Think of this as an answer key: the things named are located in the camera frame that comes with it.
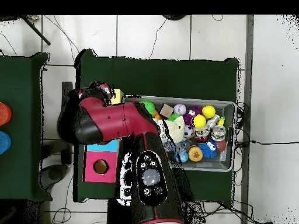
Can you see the plain yellow ball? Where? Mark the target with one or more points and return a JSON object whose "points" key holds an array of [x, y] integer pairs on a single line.
{"points": [[208, 111]]}

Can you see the yellow tennis ball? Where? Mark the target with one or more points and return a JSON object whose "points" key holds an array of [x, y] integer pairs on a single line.
{"points": [[199, 121]]}

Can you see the orange cup stack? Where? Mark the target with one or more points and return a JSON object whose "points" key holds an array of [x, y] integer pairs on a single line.
{"points": [[4, 114]]}

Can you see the blue cup stack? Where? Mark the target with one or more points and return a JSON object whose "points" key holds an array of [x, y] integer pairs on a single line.
{"points": [[4, 142]]}

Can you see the green spiky rubber ball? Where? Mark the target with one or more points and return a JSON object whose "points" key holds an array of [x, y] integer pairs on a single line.
{"points": [[149, 106]]}

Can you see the cream waffle cloth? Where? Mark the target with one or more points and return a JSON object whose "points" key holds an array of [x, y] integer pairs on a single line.
{"points": [[176, 129]]}

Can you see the white baseball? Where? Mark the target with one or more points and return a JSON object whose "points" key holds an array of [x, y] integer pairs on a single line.
{"points": [[179, 109]]}

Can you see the green cloth on side table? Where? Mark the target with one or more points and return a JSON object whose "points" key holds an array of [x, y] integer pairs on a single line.
{"points": [[21, 93]]}

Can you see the black round base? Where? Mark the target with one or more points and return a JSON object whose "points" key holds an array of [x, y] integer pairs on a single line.
{"points": [[174, 17]]}

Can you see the black rod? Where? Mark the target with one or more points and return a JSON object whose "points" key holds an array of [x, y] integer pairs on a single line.
{"points": [[37, 31]]}

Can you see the purple spiky monster toy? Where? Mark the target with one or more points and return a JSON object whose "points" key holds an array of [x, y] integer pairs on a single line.
{"points": [[188, 116]]}

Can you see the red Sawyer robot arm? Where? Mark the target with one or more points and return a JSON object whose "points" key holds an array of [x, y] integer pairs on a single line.
{"points": [[112, 121]]}

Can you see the crushed silver drink can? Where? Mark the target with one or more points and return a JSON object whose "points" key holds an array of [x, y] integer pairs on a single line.
{"points": [[218, 133]]}

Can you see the wooden box with three holes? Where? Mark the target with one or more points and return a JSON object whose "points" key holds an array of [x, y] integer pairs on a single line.
{"points": [[93, 175]]}

